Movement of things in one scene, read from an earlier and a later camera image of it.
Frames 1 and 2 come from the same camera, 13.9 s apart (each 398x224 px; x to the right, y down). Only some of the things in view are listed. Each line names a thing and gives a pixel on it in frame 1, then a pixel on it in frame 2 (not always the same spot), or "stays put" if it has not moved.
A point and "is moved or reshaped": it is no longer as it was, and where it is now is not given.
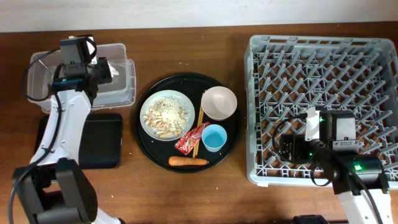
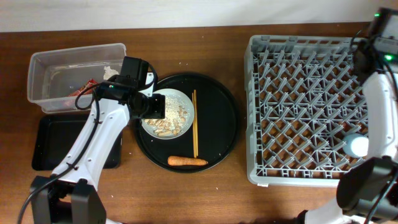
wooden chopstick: x=199 y=127 -> x=193 y=124
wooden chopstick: x=196 y=147 is moved or reshaped
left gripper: x=102 y=63 -> x=159 y=107
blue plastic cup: x=214 y=137 is moved or reshaped
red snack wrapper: x=189 y=137 is moved or reshaped
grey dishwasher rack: x=285 y=75 stays put
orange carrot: x=180 y=161 stays put
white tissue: x=112 y=71 stays put
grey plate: x=167 y=115 stays put
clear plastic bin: x=120 y=92 stays put
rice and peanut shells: x=168 y=117 stays put
